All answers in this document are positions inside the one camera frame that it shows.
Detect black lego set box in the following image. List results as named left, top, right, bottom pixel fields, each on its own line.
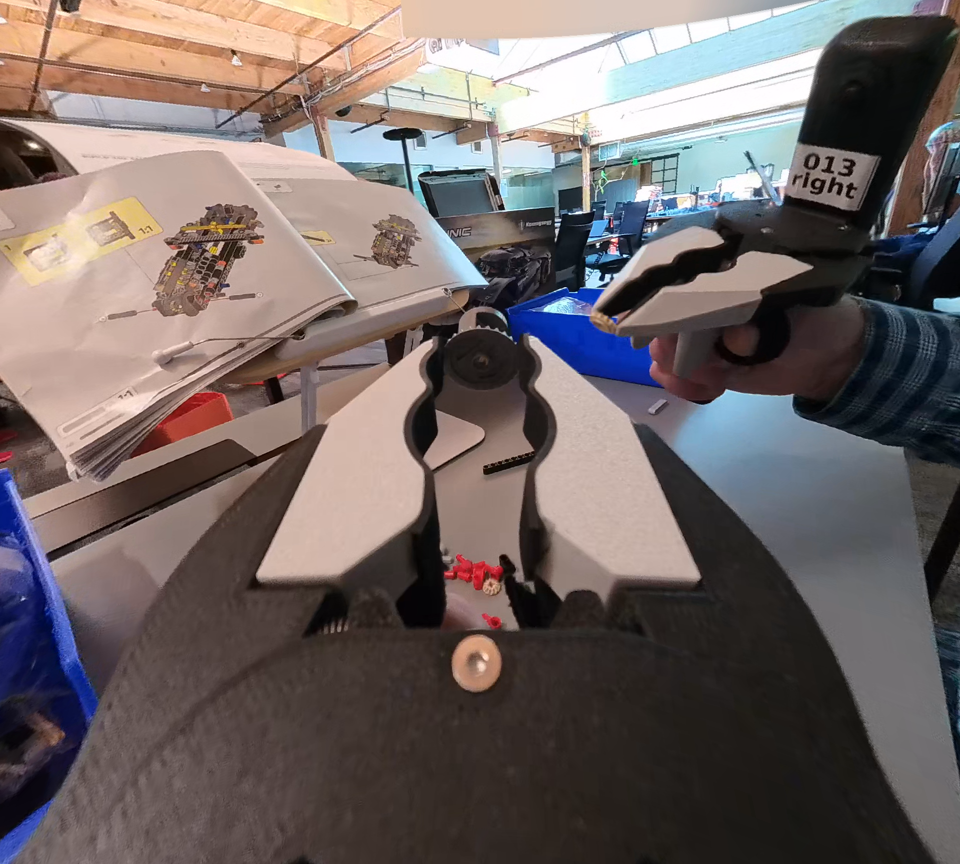
left=417, top=168, right=560, bottom=315

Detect red orange fabric bag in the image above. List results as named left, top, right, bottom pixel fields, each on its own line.
left=129, top=391, right=235, bottom=461

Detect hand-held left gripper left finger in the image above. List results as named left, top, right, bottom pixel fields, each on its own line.
left=253, top=336, right=446, bottom=630

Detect lego instruction booklet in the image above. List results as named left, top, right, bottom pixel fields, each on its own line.
left=0, top=120, right=490, bottom=484

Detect scattered small lego parts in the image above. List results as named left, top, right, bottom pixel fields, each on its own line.
left=441, top=551, right=519, bottom=631

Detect blue plastic bin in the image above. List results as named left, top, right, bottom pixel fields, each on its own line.
left=507, top=288, right=665, bottom=386
left=0, top=468, right=100, bottom=864

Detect person's right hand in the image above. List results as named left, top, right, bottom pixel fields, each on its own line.
left=648, top=297, right=867, bottom=405

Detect book stand with white base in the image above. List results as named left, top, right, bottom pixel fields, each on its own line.
left=225, top=282, right=490, bottom=472

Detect black floor lamp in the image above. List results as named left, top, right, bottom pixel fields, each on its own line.
left=382, top=126, right=426, bottom=193

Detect dark grey lego differential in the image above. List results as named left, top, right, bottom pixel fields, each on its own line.
left=442, top=306, right=520, bottom=390

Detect person's right forearm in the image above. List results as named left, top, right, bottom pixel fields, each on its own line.
left=793, top=297, right=960, bottom=466

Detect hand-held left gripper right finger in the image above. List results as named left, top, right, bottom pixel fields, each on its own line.
left=502, top=336, right=704, bottom=628

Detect black office chair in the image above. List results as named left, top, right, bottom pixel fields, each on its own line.
left=551, top=210, right=599, bottom=295

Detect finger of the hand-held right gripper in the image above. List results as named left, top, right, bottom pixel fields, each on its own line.
left=613, top=251, right=816, bottom=349
left=591, top=226, right=744, bottom=319

